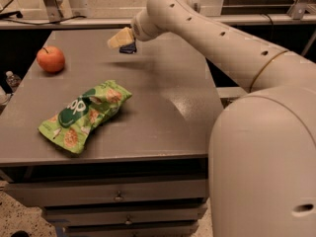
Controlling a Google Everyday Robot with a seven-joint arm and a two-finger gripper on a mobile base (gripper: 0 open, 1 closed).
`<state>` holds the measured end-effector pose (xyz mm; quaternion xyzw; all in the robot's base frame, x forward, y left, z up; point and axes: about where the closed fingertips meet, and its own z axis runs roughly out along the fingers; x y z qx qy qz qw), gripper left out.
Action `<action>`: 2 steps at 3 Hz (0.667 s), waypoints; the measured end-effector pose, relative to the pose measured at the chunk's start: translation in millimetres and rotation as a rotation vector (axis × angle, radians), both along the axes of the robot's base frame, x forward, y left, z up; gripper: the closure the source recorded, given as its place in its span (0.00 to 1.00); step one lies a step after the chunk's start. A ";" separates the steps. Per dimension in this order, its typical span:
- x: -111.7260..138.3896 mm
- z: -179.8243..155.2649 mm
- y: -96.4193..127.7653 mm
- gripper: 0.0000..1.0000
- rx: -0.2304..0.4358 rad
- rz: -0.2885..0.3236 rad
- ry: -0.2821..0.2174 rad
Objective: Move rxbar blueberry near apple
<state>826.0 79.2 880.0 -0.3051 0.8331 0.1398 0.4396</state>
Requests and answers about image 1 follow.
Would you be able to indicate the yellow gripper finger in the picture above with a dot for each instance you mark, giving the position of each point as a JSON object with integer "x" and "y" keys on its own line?
{"x": 121, "y": 38}

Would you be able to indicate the dark blue rxbar wrapper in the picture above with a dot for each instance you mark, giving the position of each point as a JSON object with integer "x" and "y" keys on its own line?
{"x": 128, "y": 49}

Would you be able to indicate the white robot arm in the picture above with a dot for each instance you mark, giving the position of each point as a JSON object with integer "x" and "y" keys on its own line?
{"x": 262, "y": 150}

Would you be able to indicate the red apple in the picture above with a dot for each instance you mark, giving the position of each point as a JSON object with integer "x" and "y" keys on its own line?
{"x": 51, "y": 59}

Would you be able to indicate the green chip bag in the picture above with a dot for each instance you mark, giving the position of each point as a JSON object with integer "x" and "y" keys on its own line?
{"x": 70, "y": 128}

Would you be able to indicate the clear plastic water bottle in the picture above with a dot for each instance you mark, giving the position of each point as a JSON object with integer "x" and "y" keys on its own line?
{"x": 13, "y": 80}

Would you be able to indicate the grey middle drawer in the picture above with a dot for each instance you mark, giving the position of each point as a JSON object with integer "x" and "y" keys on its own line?
{"x": 125, "y": 215}

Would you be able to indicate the grey drawer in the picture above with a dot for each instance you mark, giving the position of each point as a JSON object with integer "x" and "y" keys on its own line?
{"x": 162, "y": 229}
{"x": 125, "y": 215}
{"x": 104, "y": 191}

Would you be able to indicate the grey top drawer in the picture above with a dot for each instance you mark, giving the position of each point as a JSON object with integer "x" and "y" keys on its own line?
{"x": 104, "y": 191}

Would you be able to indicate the grey bottom drawer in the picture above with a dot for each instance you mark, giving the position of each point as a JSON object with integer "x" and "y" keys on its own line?
{"x": 162, "y": 229}

